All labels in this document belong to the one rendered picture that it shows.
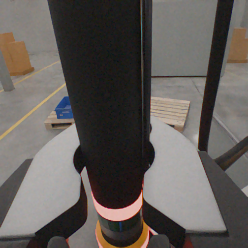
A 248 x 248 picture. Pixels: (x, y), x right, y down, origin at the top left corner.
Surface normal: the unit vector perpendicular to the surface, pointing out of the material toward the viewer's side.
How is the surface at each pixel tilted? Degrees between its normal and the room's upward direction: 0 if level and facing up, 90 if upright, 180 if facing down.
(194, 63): 90
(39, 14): 90
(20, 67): 90
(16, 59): 90
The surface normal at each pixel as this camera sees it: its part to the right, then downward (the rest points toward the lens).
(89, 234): -0.06, -0.85
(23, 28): -0.14, 0.53
